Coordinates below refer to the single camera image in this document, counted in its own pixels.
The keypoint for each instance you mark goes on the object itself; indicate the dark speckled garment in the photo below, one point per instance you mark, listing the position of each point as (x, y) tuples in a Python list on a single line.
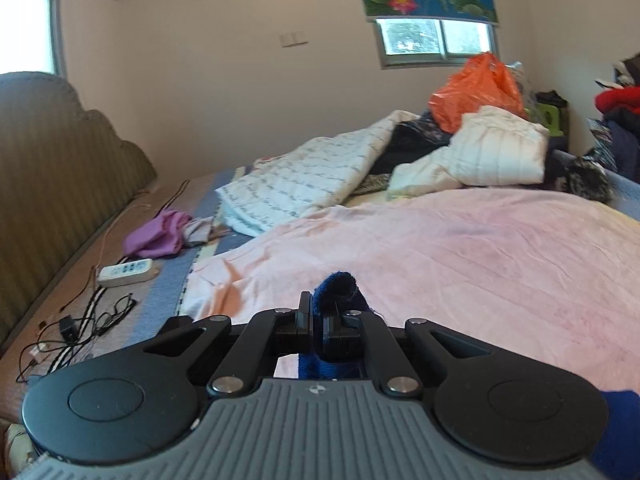
[(585, 177)]

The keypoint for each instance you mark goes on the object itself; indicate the dark clothing heap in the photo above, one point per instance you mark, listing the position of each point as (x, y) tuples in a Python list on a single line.
[(410, 145)]

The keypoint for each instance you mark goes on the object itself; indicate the window under lotus blind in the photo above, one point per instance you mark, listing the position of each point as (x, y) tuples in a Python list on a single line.
[(415, 37)]

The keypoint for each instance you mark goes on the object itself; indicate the pink blanket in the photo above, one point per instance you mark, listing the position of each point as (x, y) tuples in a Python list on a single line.
[(475, 270)]

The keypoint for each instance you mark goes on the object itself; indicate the green stool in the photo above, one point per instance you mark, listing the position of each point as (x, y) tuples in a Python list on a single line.
[(550, 116)]

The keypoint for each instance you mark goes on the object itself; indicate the patterned bed sheet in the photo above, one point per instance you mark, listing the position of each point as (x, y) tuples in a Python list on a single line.
[(160, 300)]

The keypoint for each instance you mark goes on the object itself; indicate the orange plastic bag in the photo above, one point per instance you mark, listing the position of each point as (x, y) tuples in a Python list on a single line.
[(470, 92)]

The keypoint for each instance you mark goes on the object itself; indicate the white patterned quilt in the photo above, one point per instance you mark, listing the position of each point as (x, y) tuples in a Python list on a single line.
[(310, 175)]

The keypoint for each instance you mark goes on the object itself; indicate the pale crumpled cloth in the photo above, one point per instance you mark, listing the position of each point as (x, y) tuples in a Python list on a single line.
[(200, 230)]

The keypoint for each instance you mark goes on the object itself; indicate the silver plastic bag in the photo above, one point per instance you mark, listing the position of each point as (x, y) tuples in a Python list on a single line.
[(518, 75)]

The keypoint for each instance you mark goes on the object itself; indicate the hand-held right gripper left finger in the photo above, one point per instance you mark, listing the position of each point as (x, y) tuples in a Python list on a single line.
[(305, 312)]

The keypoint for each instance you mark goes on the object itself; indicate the olive striped headboard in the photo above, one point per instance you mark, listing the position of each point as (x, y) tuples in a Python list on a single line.
[(50, 185)]

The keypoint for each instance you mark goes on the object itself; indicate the pile of clothes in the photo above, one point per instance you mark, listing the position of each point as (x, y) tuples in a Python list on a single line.
[(617, 105)]

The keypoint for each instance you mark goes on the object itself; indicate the white power strip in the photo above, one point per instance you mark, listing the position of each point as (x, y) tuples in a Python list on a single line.
[(125, 271)]

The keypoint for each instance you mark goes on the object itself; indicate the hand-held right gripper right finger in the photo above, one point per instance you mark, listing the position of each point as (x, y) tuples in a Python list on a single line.
[(332, 332)]

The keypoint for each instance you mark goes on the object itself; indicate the white folded quilt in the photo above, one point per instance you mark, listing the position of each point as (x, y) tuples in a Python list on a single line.
[(490, 150)]

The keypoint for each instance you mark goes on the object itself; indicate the black charger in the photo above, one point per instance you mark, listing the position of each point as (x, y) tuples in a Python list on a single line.
[(67, 327)]

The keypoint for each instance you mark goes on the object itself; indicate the purple cloth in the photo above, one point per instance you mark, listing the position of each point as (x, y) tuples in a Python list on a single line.
[(155, 237)]

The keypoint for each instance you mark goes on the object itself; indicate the blue fleece garment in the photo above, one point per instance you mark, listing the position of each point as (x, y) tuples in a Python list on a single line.
[(337, 285)]

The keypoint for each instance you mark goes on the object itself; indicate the white light switch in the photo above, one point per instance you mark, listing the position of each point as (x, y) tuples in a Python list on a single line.
[(292, 38)]

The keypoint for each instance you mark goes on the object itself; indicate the window beside headboard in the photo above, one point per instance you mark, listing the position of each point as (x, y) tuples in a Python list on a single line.
[(25, 25)]

